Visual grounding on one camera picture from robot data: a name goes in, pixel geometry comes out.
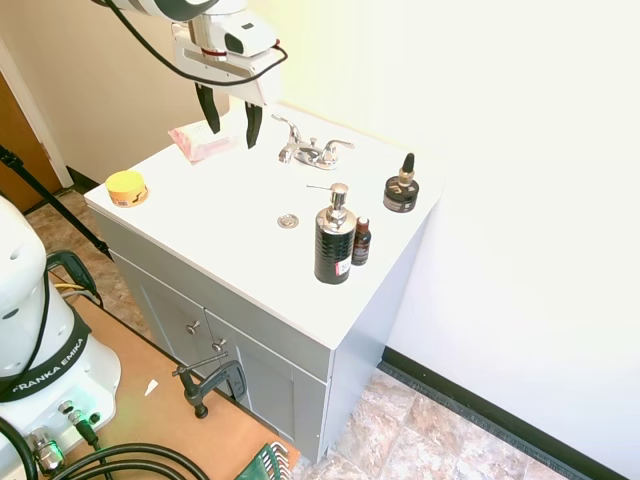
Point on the grey vanity cabinet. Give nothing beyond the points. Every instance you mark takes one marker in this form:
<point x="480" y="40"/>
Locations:
<point x="280" y="380"/>

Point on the black round jar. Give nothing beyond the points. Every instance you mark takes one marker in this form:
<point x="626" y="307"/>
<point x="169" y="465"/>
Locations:
<point x="400" y="197"/>

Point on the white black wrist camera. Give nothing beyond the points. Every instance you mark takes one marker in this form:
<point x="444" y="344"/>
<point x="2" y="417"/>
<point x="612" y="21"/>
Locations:
<point x="250" y="32"/>

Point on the white paper scrap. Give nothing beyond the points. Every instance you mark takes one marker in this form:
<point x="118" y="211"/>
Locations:
<point x="151" y="387"/>

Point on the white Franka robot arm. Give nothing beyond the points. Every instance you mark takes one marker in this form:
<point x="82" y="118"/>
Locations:
<point x="45" y="370"/>

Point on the chrome sink drain plug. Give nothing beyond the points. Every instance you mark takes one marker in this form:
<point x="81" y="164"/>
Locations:
<point x="288" y="220"/>

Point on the black baseboard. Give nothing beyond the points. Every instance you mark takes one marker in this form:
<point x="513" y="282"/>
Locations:
<point x="500" y="407"/>

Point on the chrome cabinet knob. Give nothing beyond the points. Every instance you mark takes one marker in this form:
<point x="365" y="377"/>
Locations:
<point x="193" y="327"/>
<point x="219" y="344"/>

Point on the black C-clamp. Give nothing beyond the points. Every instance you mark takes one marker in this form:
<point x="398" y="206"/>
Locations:
<point x="200" y="390"/>

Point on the green hex key set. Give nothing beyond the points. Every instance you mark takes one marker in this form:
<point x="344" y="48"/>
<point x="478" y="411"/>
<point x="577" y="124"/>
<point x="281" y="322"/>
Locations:
<point x="262" y="462"/>

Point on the black chrome soap dispenser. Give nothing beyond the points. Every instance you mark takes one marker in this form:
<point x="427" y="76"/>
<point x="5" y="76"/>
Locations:
<point x="332" y="247"/>

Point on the white door frame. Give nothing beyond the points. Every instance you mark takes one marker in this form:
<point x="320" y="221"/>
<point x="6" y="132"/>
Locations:
<point x="37" y="115"/>

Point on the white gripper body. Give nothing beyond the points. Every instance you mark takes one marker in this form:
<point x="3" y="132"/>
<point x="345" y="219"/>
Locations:
<point x="225" y="72"/>

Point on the black tripod leg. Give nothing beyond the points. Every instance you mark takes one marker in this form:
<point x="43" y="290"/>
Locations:
<point x="55" y="202"/>

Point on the chrome sink faucet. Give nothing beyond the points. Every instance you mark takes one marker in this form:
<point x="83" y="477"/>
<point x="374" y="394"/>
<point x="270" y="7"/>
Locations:
<point x="295" y="152"/>

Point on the dropper bottle with black cap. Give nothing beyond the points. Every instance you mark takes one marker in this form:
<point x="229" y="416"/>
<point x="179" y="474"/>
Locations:
<point x="407" y="172"/>

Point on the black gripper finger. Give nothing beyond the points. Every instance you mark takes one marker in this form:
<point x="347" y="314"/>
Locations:
<point x="254" y="125"/>
<point x="207" y="107"/>

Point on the brown wooden door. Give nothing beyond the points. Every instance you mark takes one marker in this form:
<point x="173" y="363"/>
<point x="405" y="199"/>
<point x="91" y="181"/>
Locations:
<point x="17" y="145"/>

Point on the yellow round tin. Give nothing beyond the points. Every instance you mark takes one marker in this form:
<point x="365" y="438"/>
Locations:
<point x="127" y="187"/>

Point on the white sink top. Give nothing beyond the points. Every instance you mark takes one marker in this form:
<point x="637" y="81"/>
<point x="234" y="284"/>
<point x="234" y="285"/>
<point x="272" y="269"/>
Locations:
<point x="225" y="210"/>

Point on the pink plastic package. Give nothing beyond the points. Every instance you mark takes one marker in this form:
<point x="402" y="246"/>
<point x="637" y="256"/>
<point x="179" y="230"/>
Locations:
<point x="202" y="142"/>

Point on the small brown bottle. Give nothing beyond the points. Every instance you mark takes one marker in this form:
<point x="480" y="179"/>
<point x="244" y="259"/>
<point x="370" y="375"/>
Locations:
<point x="361" y="245"/>

